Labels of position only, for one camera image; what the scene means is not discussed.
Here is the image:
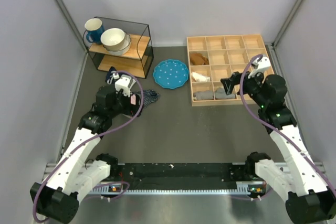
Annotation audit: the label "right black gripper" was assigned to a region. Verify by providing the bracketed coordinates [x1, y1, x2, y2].
[221, 67, 268, 108]

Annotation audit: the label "pink underwear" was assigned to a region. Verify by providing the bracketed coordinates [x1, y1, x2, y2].
[130, 94, 137, 105]

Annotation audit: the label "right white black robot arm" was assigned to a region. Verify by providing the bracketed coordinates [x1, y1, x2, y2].
[221, 72, 335, 223]

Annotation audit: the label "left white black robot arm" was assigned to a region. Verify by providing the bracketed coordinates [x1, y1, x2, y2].
[30, 84, 144, 223]

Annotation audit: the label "striped blue underwear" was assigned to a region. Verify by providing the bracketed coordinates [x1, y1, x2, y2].
[134, 89, 160, 108]

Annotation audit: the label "grey rolled cloth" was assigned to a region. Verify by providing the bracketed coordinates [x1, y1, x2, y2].
[214, 88, 236, 100]
[193, 90, 214, 101]

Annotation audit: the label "wooden compartment tray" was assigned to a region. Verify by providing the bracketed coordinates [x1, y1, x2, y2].
[187, 34, 268, 106]

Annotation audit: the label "white rolled cloth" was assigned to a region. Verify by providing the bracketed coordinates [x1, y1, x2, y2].
[191, 72, 211, 82]

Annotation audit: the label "navy white sock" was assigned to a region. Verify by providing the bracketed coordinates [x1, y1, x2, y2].
[105, 66, 120, 85]

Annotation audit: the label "brown rolled cloth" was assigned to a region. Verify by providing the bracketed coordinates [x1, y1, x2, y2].
[190, 52, 209, 66]

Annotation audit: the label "blue dotted plate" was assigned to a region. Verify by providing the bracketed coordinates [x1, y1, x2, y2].
[153, 59, 189, 90]

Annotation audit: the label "white bowl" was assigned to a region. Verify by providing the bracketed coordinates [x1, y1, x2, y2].
[100, 28, 126, 51]

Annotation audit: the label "blue enamel mug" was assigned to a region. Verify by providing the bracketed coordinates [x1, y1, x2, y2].
[85, 18, 104, 45]

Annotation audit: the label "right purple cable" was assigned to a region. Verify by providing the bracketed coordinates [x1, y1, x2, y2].
[238, 54, 336, 196]

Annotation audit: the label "purple cable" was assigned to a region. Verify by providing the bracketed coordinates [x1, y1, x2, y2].
[238, 54, 336, 196]
[33, 70, 144, 222]

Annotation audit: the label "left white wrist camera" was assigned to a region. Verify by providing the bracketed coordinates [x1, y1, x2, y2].
[114, 74, 135, 97]

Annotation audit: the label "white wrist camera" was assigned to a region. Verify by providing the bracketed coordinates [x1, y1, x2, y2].
[248, 56, 271, 79]
[114, 74, 135, 97]

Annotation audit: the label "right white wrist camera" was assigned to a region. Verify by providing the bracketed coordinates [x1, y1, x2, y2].
[248, 56, 271, 79]

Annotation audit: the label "black wire wooden shelf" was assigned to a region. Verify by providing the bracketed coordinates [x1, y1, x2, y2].
[82, 17, 154, 79]

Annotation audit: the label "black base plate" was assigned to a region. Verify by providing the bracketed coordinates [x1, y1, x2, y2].
[103, 163, 263, 190]

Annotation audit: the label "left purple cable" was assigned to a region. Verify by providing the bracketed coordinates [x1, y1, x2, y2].
[33, 70, 144, 222]

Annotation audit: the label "grey cable duct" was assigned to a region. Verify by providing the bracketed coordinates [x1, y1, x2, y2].
[86, 183, 266, 196]

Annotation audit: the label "aluminium frame rail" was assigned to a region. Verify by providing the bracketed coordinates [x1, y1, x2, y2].
[43, 162, 326, 183]

